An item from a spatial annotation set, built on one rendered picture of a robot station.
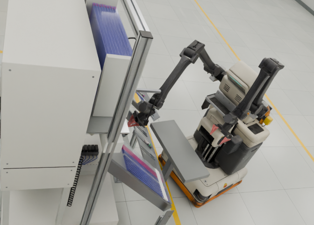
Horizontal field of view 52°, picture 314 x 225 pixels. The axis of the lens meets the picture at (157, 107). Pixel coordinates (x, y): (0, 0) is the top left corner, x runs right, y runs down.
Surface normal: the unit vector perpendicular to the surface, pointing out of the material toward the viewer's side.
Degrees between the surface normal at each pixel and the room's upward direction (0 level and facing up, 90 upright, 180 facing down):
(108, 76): 90
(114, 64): 90
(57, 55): 0
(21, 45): 0
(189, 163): 0
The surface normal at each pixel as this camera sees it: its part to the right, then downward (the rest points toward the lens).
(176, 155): 0.30, -0.73
